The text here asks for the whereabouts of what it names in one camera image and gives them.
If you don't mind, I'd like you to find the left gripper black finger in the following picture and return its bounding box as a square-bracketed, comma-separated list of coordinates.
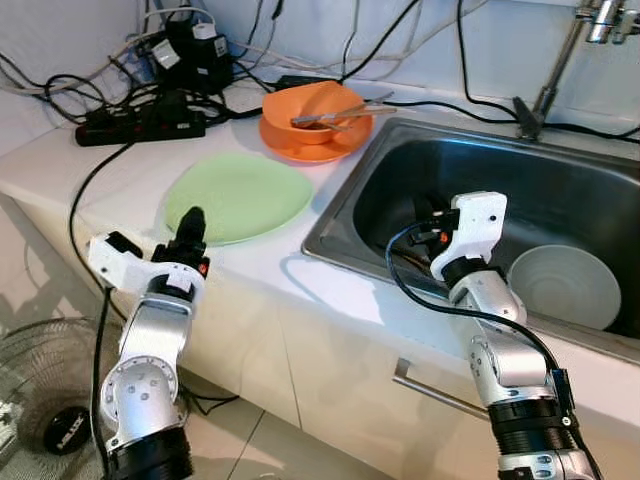
[177, 206, 209, 249]

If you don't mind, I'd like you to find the white bowl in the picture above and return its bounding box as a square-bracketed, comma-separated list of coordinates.
[507, 245, 623, 331]

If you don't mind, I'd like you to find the white kitchen cabinet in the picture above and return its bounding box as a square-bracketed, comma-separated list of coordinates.
[0, 200, 640, 480]

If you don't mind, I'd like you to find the light green plate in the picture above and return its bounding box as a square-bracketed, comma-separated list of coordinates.
[163, 153, 314, 247]

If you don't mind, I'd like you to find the orange plate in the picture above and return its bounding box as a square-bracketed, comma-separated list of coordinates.
[260, 112, 376, 164]

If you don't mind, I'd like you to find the stainless steel sink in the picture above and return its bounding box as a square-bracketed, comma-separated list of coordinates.
[302, 115, 640, 363]

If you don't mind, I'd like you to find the wooden chopstick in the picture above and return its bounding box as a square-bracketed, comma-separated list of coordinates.
[302, 103, 399, 125]
[304, 107, 399, 128]

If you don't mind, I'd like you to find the black power strip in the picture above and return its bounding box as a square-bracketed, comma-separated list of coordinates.
[75, 92, 208, 148]

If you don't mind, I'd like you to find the metal spoon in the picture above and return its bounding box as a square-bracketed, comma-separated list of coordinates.
[290, 93, 394, 129]

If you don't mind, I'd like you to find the orange bowl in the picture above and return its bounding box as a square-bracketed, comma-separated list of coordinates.
[262, 80, 366, 146]

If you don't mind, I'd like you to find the black power adapter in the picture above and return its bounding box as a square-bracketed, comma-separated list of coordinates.
[148, 20, 236, 93]

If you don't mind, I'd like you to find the metal faucet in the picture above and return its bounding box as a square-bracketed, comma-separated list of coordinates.
[512, 0, 640, 141]

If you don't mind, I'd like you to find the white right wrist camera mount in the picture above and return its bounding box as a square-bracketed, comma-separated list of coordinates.
[430, 192, 508, 283]

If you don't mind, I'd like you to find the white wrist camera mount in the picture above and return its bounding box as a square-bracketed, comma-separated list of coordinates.
[430, 192, 508, 283]
[88, 230, 208, 301]

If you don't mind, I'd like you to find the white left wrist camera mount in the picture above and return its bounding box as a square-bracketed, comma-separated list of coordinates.
[88, 230, 208, 301]

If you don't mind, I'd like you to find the black power cord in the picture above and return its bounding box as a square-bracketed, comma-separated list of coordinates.
[68, 143, 136, 291]

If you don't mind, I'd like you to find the black wall cable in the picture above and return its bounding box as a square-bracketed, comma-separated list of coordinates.
[457, 0, 526, 121]
[340, 0, 426, 81]

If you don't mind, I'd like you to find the metal drawer handle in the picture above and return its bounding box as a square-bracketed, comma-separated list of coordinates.
[393, 358, 493, 421]

